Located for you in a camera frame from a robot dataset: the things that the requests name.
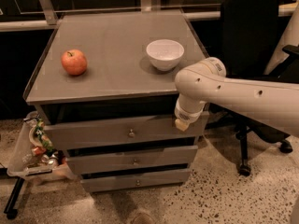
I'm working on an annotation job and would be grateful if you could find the red apple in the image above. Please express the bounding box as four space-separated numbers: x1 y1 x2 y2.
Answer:
61 49 87 76

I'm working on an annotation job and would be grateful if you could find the grey bottom drawer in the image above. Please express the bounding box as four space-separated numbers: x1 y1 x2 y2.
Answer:
80 168 191 192

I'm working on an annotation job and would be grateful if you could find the grey middle drawer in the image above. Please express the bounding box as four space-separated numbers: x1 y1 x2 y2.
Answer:
66 146 198 175

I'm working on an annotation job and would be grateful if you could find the metal rail with brackets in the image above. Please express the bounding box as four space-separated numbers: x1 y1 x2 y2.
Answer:
0 0 299 34

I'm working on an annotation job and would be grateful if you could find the black office chair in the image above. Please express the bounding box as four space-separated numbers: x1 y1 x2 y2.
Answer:
204 0 299 177

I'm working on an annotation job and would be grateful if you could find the grey drawer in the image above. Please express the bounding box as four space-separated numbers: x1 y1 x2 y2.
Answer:
66 146 198 175
80 168 191 192
46 111 209 150

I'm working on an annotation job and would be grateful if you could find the black cart leg with wheel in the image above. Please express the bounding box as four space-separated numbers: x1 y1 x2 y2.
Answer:
4 177 24 219

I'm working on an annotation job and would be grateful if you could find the grey drawer cabinet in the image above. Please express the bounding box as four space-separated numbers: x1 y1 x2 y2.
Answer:
22 9 224 133

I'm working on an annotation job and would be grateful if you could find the clear plastic snack bin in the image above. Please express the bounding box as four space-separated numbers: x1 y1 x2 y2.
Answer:
7 111 77 184

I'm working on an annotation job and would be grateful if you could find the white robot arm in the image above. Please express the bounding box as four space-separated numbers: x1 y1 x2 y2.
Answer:
175 11 299 137

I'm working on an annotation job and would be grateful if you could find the white ceramic bowl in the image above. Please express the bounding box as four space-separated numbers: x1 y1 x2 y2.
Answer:
146 39 185 71

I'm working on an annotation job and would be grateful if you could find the grey top drawer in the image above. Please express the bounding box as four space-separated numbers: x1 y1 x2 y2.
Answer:
46 111 209 150

